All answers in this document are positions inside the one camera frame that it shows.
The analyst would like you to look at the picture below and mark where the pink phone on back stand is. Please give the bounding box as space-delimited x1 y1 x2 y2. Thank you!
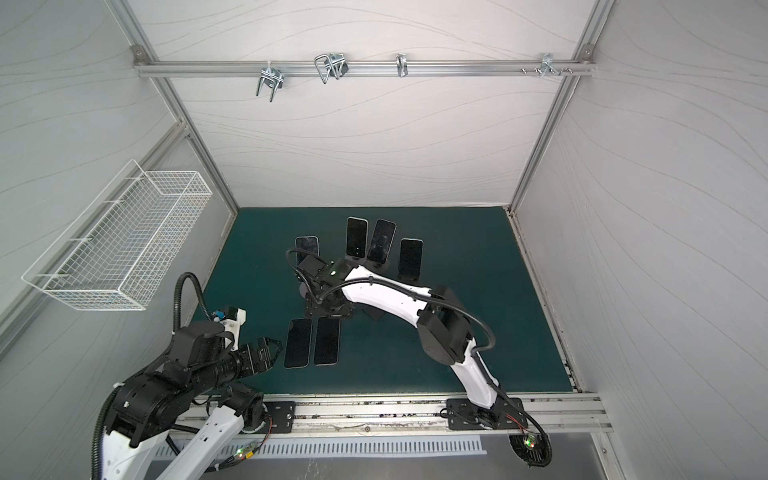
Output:
366 219 397 264

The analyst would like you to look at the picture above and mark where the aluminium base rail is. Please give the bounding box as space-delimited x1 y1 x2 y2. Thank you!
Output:
173 392 613 439

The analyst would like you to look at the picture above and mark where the metal u-bolt clamp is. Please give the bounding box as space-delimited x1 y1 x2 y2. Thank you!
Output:
256 65 284 102
314 53 349 84

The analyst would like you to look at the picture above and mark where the metal bolt bracket right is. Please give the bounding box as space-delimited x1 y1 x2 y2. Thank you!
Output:
520 53 572 78

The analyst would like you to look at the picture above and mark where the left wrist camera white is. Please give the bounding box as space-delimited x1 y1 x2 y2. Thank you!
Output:
212 306 247 351

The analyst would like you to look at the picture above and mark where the white wire basket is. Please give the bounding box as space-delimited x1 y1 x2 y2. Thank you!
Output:
21 160 212 311

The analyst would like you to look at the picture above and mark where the white slotted cable duct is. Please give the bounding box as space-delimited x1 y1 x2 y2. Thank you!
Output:
152 435 488 461

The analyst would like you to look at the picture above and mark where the metal u-bolt clamp middle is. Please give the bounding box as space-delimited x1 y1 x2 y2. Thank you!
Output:
314 53 349 84

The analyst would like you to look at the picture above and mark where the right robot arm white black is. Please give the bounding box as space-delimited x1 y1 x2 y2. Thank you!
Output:
286 248 529 433

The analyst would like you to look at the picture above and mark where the phone on far-left stand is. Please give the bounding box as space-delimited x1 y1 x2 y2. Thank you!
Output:
295 235 319 257

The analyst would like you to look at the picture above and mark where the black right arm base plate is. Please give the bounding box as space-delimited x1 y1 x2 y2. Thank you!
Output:
439 397 529 432

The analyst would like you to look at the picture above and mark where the small metal bracket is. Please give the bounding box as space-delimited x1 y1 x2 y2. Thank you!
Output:
395 53 408 78

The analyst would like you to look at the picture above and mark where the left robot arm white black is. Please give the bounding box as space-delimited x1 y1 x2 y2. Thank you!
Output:
90 321 283 479

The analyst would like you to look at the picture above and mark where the aluminium top cross bar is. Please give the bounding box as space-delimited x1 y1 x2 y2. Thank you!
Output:
134 57 597 79

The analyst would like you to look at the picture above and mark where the teal phone on black stand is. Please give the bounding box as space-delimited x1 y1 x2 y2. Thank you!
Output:
398 238 424 281

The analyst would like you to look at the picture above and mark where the black fan under rail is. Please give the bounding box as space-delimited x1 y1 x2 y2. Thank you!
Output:
509 433 552 468

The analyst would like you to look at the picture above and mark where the metal u-bolt clamp left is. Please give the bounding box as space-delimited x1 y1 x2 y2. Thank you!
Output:
256 65 284 102

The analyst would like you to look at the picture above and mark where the purple phone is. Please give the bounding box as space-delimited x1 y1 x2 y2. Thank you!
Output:
313 317 341 366

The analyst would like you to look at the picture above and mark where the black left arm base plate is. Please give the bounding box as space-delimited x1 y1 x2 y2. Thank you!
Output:
257 401 297 434

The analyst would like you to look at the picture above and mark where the silver phone black screen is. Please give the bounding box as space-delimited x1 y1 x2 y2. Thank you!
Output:
284 318 313 369

